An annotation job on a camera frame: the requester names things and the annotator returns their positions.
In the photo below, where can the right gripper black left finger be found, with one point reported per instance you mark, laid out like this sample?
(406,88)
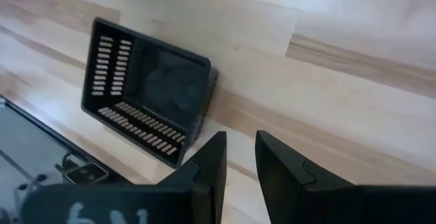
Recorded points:
(204,183)

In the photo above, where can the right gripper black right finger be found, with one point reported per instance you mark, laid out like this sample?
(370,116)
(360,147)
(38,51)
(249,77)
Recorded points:
(296,190)

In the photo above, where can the black plastic basket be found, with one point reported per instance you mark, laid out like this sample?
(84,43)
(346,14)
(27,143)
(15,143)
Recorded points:
(163,88)

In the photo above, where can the black square foot plate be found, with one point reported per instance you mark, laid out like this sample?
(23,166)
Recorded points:
(86,173)

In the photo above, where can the black table frame rail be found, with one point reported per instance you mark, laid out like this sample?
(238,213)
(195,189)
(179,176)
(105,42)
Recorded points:
(61,139)

